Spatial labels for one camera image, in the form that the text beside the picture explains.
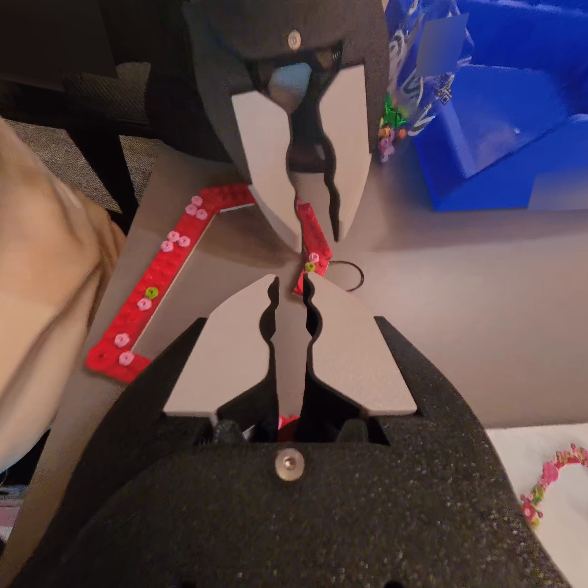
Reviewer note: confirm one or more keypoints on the blue plastic bin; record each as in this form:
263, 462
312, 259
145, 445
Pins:
505, 115

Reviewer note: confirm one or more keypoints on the red brick frame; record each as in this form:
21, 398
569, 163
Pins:
160, 266

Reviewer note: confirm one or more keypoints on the pink checked cloth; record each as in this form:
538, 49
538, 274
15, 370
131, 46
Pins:
9, 514

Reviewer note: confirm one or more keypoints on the printed bag of small bricks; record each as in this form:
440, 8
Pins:
395, 115

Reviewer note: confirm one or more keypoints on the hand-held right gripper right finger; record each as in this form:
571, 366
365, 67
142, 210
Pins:
358, 363

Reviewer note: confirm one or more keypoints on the grey desk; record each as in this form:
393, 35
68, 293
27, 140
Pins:
459, 298

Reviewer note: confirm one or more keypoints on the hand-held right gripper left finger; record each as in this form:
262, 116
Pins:
225, 363

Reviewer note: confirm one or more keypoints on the dark furniture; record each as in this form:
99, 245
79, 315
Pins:
46, 36

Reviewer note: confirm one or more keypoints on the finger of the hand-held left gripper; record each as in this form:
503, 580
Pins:
349, 128
262, 151

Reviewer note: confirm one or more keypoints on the group of pink flower studs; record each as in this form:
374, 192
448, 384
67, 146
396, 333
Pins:
121, 340

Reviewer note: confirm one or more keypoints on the white instruction sheet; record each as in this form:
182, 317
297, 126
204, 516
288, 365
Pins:
519, 459

